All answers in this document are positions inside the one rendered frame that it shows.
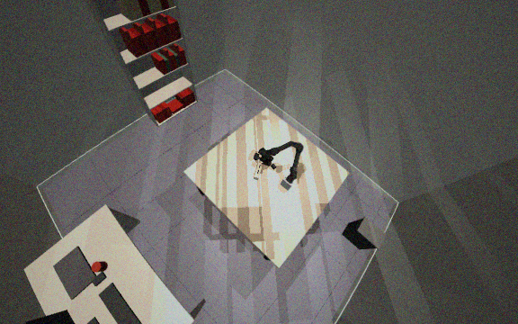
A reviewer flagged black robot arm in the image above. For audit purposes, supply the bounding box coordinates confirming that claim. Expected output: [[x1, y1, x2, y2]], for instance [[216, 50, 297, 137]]
[[258, 141, 304, 184]]

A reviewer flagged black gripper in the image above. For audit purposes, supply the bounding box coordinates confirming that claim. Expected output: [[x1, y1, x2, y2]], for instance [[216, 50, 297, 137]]
[[254, 153, 272, 167]]

